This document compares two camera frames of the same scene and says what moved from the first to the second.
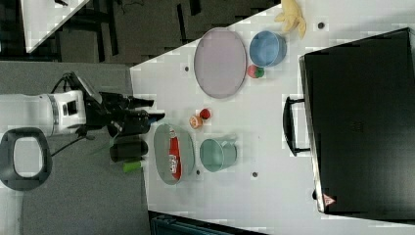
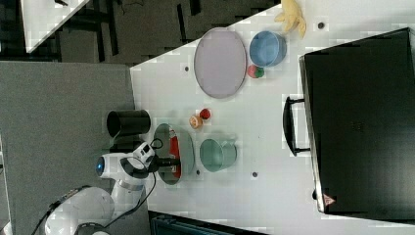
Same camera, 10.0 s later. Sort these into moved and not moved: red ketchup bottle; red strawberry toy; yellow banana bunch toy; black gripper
Moved: black gripper
Not moved: red ketchup bottle; yellow banana bunch toy; red strawberry toy
